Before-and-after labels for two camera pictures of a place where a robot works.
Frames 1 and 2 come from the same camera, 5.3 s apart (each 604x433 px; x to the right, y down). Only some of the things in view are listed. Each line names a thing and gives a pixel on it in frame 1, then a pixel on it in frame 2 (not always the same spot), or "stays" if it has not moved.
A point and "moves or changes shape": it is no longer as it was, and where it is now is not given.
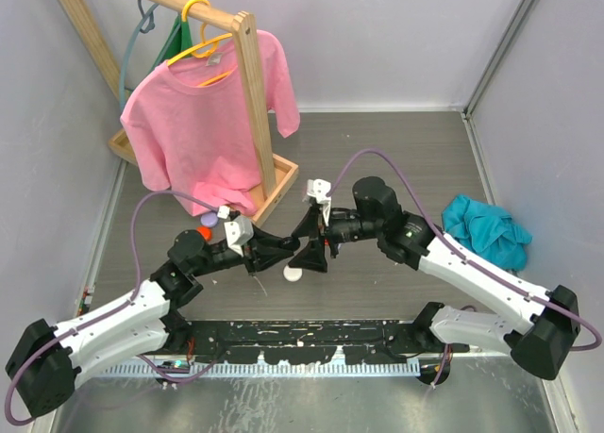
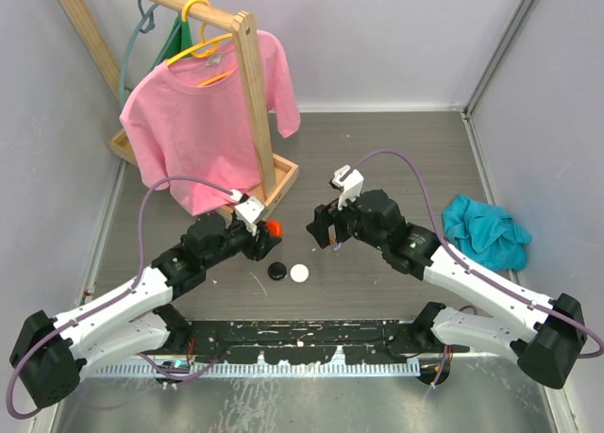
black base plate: [310, 341] stays
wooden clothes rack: [275, 176] stays
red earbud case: [206, 232] moves or changes shape
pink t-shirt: [192, 125] stays
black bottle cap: [290, 243] to [276, 271]
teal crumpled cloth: [487, 230] stays
